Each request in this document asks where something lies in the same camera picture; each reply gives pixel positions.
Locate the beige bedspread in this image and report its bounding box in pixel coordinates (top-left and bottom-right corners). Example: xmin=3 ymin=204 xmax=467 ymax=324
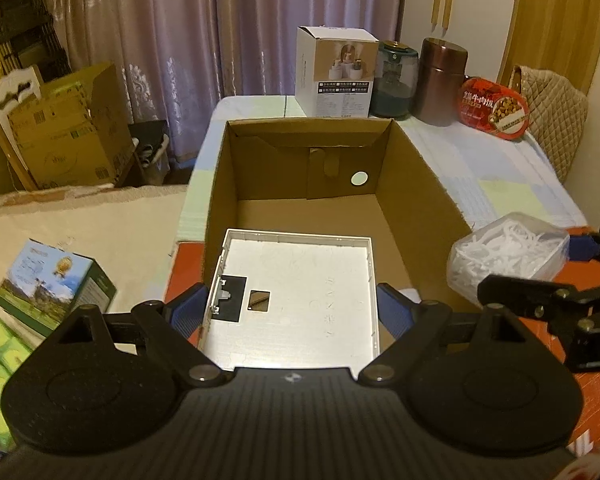
xmin=0 ymin=184 xmax=190 ymax=322

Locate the white product box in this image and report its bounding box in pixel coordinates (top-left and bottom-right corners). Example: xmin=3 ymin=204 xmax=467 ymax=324
xmin=295 ymin=25 xmax=380 ymax=119

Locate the beige quilted chair cover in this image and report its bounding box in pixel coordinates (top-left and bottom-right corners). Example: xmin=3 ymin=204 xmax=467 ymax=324
xmin=512 ymin=64 xmax=590 ymax=184

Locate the white ornate chair back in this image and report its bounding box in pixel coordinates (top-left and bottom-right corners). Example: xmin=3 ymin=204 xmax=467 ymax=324
xmin=0 ymin=64 xmax=46 ymax=192

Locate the red oval food container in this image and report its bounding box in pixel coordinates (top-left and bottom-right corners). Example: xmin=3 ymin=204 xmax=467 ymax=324
xmin=460 ymin=75 xmax=530 ymax=140

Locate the clear plastic box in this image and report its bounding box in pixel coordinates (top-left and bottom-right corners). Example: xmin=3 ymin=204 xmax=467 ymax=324
xmin=446 ymin=212 xmax=572 ymax=307

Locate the purple curtain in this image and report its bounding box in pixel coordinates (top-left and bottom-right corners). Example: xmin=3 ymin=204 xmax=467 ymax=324
xmin=39 ymin=0 xmax=407 ymax=162

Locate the wooden door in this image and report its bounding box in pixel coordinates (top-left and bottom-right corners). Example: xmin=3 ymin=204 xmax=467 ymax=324
xmin=497 ymin=0 xmax=600 ymax=97

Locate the green glass jar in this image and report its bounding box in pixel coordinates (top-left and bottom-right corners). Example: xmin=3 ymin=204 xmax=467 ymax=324
xmin=368 ymin=39 xmax=420 ymax=121

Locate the dark shoe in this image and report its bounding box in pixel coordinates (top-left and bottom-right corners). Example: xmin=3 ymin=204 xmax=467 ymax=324
xmin=137 ymin=135 xmax=171 ymax=167

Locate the brown cardboard box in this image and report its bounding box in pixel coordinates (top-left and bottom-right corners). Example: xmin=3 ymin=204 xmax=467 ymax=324
xmin=199 ymin=117 xmax=474 ymax=357

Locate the black folding rack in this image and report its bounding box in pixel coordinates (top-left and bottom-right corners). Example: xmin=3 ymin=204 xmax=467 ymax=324
xmin=0 ymin=0 xmax=72 ymax=84

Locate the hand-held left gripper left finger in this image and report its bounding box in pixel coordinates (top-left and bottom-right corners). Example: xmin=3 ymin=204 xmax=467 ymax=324
xmin=29 ymin=282 xmax=234 ymax=389

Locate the green scenic picture box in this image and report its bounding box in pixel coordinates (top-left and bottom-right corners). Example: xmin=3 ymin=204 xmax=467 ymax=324
xmin=0 ymin=238 xmax=117 ymax=339

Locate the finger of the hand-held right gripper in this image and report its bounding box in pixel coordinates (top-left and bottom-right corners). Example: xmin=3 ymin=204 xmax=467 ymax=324
xmin=477 ymin=273 xmax=588 ymax=333
xmin=566 ymin=226 xmax=600 ymax=264

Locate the printed cardboard storage box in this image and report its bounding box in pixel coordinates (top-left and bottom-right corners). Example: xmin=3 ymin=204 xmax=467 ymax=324
xmin=7 ymin=62 xmax=134 ymax=192

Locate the brown metal canister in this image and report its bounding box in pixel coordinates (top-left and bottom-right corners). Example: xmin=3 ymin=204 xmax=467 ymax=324
xmin=412 ymin=37 xmax=469 ymax=127

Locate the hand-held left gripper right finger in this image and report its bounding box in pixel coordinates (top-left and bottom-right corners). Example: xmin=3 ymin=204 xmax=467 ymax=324
xmin=357 ymin=282 xmax=550 ymax=389

